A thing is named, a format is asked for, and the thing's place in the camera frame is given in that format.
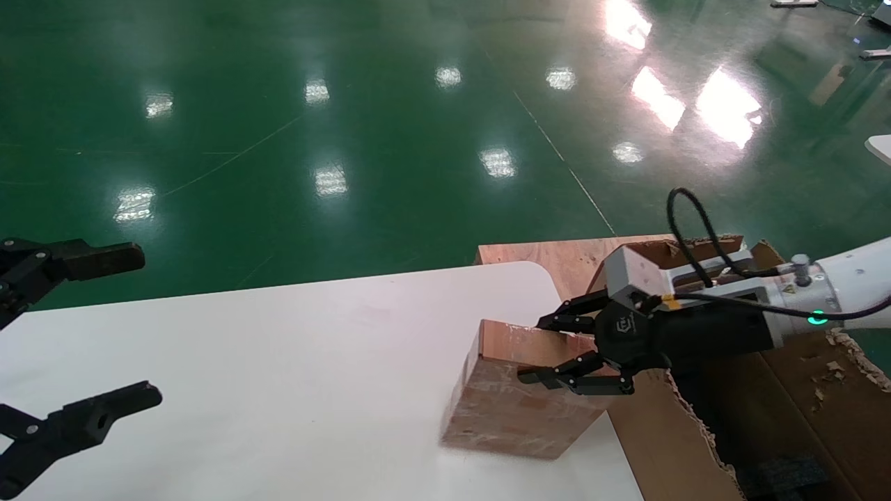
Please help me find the black cable with yellow tag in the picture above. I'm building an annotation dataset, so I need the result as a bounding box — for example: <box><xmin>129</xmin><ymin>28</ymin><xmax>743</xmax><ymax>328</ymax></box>
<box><xmin>651</xmin><ymin>291</ymin><xmax>891</xmax><ymax>323</ymax></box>

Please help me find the black foam block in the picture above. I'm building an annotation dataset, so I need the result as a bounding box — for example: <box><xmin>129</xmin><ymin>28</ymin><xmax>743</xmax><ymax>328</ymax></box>
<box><xmin>734</xmin><ymin>454</ymin><xmax>830</xmax><ymax>501</ymax></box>

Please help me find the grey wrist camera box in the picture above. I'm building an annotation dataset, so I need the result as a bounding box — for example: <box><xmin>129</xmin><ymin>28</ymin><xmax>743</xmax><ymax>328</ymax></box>
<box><xmin>588</xmin><ymin>244</ymin><xmax>791</xmax><ymax>311</ymax></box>

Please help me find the wooden pallet board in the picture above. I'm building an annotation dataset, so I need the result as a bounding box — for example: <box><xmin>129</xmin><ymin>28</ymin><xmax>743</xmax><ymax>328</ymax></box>
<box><xmin>477</xmin><ymin>235</ymin><xmax>679</xmax><ymax>325</ymax></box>

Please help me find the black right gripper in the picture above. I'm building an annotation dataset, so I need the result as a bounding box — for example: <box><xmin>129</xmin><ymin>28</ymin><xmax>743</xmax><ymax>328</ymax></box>
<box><xmin>517</xmin><ymin>289</ymin><xmax>778</xmax><ymax>397</ymax></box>

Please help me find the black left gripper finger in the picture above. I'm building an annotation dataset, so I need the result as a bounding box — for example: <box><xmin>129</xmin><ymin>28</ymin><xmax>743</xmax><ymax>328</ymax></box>
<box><xmin>0</xmin><ymin>239</ymin><xmax>147</xmax><ymax>331</ymax></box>
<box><xmin>0</xmin><ymin>381</ymin><xmax>164</xmax><ymax>500</ymax></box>

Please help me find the big torn cardboard box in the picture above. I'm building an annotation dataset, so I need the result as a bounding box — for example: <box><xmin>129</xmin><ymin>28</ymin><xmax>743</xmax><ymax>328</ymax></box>
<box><xmin>588</xmin><ymin>235</ymin><xmax>891</xmax><ymax>501</ymax></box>

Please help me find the black braided cable loop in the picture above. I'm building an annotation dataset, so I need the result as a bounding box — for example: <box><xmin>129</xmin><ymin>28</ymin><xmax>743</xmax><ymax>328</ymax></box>
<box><xmin>666</xmin><ymin>187</ymin><xmax>782</xmax><ymax>288</ymax></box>

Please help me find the small brown cardboard box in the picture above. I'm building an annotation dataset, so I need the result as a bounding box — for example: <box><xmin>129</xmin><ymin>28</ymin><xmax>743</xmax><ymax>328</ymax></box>
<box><xmin>440</xmin><ymin>319</ymin><xmax>617</xmax><ymax>461</ymax></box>

